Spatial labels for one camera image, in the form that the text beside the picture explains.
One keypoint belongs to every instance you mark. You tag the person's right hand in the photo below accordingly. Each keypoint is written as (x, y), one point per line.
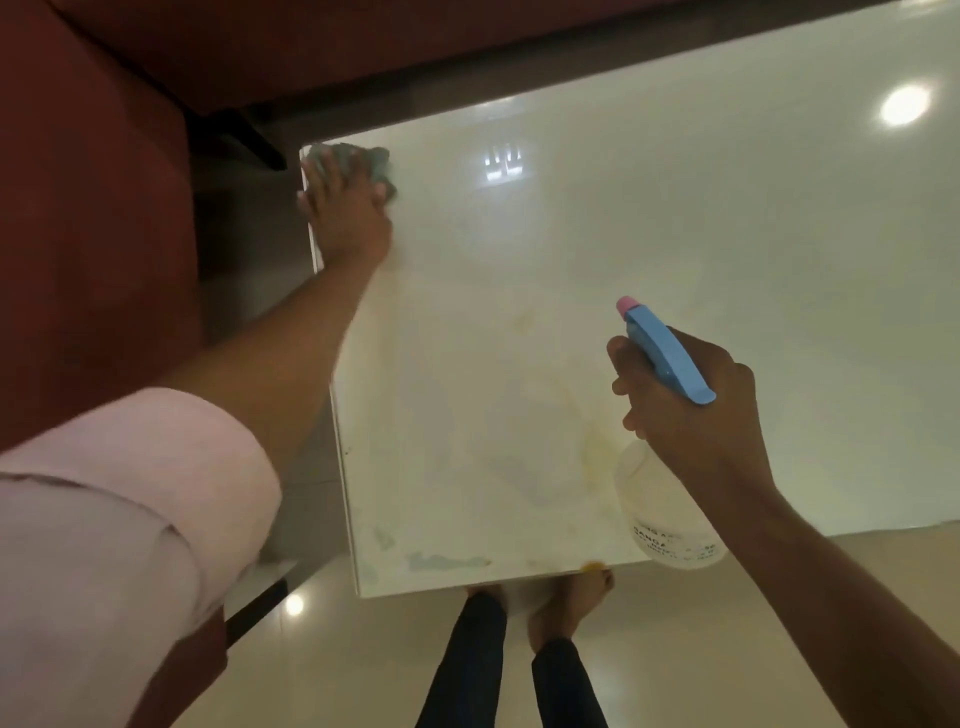
(712, 435)

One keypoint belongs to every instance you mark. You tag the person's left hand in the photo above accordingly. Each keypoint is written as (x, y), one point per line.
(351, 225)

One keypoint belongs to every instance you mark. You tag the person's left fingers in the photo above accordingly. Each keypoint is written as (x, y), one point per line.
(330, 180)

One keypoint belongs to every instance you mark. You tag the person's right fingers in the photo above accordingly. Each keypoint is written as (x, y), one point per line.
(626, 375)

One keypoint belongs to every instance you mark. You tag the grey-blue cleaning cloth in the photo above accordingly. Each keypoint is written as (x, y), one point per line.
(346, 154)

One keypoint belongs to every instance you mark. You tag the clear spray bottle blue trigger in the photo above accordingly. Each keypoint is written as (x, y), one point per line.
(661, 354)

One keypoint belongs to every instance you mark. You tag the person's left forearm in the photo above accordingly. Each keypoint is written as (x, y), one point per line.
(292, 337)

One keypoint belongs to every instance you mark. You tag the person's right forearm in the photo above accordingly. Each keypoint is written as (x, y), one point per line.
(840, 600)

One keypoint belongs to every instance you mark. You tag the red sofa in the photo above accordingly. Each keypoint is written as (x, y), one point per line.
(90, 225)
(337, 45)

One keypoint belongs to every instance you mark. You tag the person's right leg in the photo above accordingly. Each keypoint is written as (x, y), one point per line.
(562, 667)

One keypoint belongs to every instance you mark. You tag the person's leg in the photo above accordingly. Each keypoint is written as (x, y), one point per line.
(562, 667)
(469, 660)

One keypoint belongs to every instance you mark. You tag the person's left leg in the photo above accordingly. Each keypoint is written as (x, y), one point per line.
(469, 660)

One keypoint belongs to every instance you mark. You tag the pink shirt sleeve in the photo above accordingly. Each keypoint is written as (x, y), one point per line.
(112, 525)

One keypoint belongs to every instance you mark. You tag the black sofa leg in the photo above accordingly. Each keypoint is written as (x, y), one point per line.
(255, 609)

